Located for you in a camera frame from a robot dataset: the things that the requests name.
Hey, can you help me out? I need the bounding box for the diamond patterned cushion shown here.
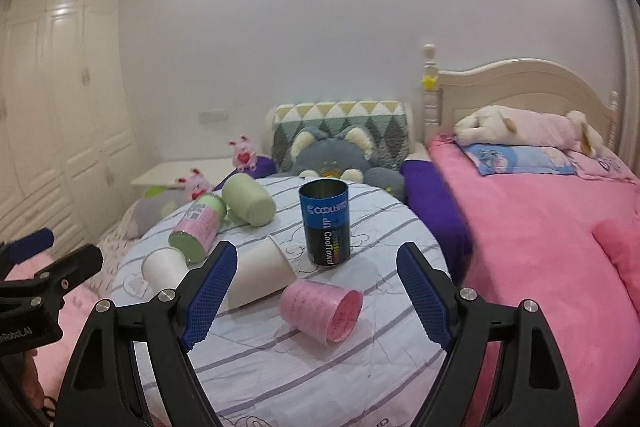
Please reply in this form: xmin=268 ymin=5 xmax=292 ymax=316
xmin=271 ymin=101 xmax=412 ymax=168

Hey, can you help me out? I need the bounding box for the grey pillow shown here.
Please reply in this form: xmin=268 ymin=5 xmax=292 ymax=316
xmin=125 ymin=187 xmax=189 ymax=241

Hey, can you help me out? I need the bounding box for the purple blanket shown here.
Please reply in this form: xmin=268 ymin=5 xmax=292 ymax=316
xmin=399 ymin=159 xmax=474 ymax=284

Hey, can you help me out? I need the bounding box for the blue printed pillow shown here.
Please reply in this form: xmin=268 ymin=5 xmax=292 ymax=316
xmin=460 ymin=143 xmax=577 ymax=177

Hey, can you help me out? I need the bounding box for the pink bed sheet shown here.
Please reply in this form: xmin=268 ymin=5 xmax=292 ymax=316
xmin=429 ymin=132 xmax=640 ymax=427

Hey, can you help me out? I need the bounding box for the green and pink can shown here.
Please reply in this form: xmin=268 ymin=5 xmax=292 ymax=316
xmin=168 ymin=194 xmax=229 ymax=266

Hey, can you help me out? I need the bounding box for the cream wardrobe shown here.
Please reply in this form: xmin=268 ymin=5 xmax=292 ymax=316
xmin=0 ymin=0 xmax=142 ymax=250

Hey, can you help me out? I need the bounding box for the cream wooden headboard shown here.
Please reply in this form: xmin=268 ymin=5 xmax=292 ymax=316
xmin=421 ymin=44 xmax=621 ymax=145

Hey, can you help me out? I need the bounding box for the blue and black can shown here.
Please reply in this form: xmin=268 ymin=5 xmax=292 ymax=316
xmin=299 ymin=179 xmax=351 ymax=266

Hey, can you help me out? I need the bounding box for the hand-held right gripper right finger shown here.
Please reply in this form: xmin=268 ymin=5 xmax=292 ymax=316
xmin=396 ymin=242 xmax=581 ymax=427

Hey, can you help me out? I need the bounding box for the small pink plush toy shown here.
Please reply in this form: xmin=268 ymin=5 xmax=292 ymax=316
xmin=228 ymin=134 xmax=259 ymax=172
xmin=175 ymin=168 xmax=214 ymax=200

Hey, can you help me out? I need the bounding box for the grey cat plush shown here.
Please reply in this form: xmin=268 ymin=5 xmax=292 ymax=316
xmin=277 ymin=127 xmax=407 ymax=204

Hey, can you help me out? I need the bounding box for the pink printed pillow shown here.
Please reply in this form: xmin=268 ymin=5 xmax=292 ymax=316
xmin=570 ymin=146 xmax=639 ymax=184

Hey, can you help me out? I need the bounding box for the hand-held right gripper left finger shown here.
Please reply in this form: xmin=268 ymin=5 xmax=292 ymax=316
xmin=59 ymin=241 xmax=238 ymax=427

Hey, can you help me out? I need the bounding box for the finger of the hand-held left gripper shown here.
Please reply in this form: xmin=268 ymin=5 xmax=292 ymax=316
xmin=31 ymin=243 xmax=104 ymax=309
xmin=0 ymin=228 xmax=55 ymax=278

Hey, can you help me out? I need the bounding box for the white and pink plush dog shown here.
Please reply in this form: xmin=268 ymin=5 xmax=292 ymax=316
xmin=453 ymin=105 xmax=604 ymax=156

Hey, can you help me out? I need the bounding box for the pink fuzzy blanket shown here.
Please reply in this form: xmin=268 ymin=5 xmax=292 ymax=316
xmin=0 ymin=252 xmax=118 ymax=413

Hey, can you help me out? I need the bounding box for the pink plastic cup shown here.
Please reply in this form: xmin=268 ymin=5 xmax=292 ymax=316
xmin=280 ymin=279 xmax=363 ymax=345

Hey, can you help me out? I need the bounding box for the white bedside table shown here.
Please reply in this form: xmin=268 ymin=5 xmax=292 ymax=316
xmin=131 ymin=158 xmax=242 ymax=188

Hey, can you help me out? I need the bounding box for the large white paper cup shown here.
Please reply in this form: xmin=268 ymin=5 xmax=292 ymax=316
xmin=227 ymin=234 xmax=298 ymax=308

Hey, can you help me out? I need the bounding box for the pale green cup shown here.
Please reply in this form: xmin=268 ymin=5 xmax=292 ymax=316
xmin=221 ymin=173 xmax=277 ymax=228

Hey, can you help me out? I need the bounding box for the small white cup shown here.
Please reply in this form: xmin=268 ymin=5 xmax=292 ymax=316
xmin=141 ymin=247 xmax=189 ymax=293

